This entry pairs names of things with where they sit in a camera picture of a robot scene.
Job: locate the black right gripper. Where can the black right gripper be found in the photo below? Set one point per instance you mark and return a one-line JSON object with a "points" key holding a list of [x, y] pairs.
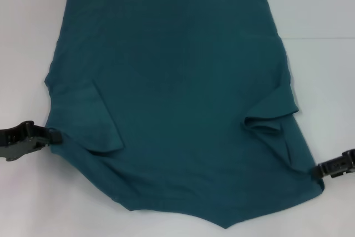
{"points": [[350, 162]]}

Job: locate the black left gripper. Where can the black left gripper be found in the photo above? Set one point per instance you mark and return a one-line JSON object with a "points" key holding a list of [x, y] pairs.
{"points": [[16, 142]]}

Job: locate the teal blue shirt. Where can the teal blue shirt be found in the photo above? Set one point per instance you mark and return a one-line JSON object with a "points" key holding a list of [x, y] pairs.
{"points": [[180, 81]]}

